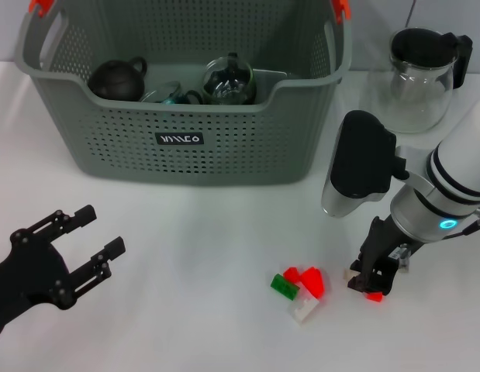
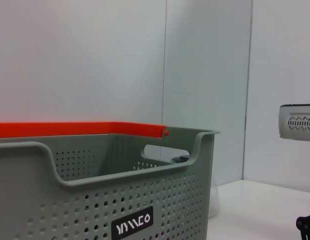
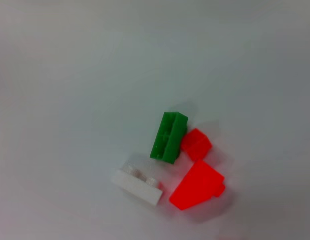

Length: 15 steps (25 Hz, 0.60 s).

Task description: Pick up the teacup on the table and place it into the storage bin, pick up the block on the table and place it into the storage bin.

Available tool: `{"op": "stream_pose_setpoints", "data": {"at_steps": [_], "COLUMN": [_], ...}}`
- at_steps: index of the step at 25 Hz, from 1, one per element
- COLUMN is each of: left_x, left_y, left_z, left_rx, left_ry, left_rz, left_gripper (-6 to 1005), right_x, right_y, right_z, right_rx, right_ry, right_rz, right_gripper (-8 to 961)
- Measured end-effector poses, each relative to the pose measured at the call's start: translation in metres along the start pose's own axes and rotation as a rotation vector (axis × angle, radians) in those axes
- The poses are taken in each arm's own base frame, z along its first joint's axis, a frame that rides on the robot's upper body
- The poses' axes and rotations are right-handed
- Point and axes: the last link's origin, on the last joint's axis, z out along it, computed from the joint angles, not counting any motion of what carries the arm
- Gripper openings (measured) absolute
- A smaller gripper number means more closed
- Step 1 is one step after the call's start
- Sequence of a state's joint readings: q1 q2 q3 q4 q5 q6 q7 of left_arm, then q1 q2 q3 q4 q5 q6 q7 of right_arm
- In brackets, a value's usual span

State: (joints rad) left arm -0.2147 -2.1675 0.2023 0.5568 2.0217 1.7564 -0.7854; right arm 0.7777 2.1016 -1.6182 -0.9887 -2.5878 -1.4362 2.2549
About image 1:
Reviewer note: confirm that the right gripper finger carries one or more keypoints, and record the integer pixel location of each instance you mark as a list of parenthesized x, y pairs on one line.
[(383, 281), (361, 277)]

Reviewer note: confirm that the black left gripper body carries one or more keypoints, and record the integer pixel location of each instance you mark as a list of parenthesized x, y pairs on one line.
[(30, 275)]

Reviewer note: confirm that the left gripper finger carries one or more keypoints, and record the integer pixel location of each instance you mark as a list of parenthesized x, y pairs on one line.
[(84, 214), (114, 248)]

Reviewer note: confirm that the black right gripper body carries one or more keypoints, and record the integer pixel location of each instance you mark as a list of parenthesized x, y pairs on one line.
[(381, 244)]

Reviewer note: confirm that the white plastic brick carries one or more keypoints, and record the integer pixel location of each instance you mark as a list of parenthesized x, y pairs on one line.
[(347, 274), (303, 310)]

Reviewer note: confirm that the glass teacup black sleeve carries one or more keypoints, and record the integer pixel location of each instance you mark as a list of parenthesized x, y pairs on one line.
[(158, 93), (191, 97), (228, 83)]

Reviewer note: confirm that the teal square brick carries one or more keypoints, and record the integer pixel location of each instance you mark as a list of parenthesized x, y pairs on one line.
[(171, 100)]

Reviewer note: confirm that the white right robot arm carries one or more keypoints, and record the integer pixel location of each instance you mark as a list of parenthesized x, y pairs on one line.
[(449, 182)]

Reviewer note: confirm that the grey perforated storage bin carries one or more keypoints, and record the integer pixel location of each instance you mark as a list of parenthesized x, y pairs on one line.
[(185, 162)]

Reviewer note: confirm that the small red square brick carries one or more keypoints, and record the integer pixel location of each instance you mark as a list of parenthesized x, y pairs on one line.
[(375, 297)]

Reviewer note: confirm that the red slope brick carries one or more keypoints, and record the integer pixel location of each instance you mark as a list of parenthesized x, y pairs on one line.
[(312, 281)]

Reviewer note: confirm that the small red stepped brick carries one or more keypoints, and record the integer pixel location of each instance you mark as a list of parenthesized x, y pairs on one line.
[(291, 273)]

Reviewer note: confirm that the dark green plastic brick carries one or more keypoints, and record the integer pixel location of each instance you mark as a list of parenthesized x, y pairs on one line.
[(284, 286)]

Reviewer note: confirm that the dark clay teapot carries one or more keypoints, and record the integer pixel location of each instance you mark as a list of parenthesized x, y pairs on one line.
[(115, 81)]

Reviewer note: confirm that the glass pitcher black lid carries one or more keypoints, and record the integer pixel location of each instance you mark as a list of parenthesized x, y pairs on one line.
[(406, 89)]

